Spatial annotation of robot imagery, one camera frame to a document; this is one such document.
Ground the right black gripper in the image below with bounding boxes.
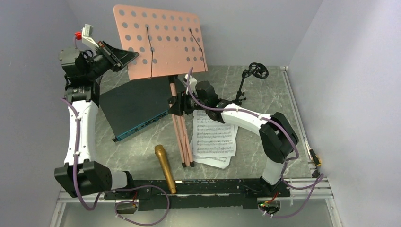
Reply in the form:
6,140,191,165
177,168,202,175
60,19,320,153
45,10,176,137
169,88,209,116

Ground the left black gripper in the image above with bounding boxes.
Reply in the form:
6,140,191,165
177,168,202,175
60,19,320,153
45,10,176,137
84,40,139,80

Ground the pink music stand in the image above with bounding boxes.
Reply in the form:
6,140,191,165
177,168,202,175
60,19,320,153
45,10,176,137
113,4,209,168

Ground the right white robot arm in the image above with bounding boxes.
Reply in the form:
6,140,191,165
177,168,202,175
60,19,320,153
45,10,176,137
168,81,299,196

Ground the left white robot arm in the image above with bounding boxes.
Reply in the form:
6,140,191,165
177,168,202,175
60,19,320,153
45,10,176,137
54,41,139,199

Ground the black blue flat box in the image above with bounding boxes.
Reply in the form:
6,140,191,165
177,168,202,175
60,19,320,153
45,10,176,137
100,76,172,142

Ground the top sheet music page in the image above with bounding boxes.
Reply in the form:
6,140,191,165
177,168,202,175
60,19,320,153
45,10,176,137
192,110,238,158

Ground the sheet music page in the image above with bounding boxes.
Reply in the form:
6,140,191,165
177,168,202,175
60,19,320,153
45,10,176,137
192,110,238,158
190,125,238,169

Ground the gold microphone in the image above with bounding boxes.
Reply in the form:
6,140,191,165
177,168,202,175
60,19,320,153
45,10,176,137
155,145,177,194

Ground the bottom sheet music page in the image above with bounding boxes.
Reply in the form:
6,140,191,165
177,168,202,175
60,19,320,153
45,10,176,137
190,125,238,169

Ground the black microphone stand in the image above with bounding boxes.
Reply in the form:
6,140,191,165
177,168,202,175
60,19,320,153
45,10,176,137
232,62,270,106

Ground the yellow black screwdriver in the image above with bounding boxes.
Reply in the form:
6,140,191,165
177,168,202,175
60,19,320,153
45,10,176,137
309,149,322,166

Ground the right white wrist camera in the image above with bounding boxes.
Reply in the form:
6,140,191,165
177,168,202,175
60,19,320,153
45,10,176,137
183,74,198,95

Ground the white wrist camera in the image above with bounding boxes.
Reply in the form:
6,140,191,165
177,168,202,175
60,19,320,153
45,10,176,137
183,74,198,95
73,24,99,52

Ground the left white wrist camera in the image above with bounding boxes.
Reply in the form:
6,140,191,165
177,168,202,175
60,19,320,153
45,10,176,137
73,24,99,52

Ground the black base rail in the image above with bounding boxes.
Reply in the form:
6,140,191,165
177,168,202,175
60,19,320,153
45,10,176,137
104,178,290,211

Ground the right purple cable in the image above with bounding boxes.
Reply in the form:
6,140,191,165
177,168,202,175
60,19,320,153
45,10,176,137
183,66,325,219

